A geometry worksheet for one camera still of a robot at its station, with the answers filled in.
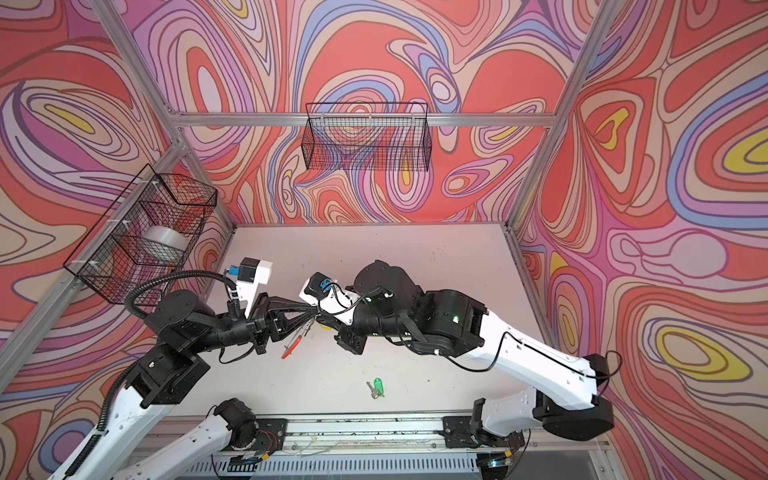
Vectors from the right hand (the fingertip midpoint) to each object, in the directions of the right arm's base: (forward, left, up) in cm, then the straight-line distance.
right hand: (327, 324), depth 54 cm
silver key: (-3, -7, -36) cm, 37 cm away
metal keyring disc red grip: (-4, +6, -1) cm, 7 cm away
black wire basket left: (+21, +47, -1) cm, 52 cm away
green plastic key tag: (-1, -8, -37) cm, 37 cm away
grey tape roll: (+24, +42, -2) cm, 49 cm away
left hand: (-1, +1, +5) cm, 5 cm away
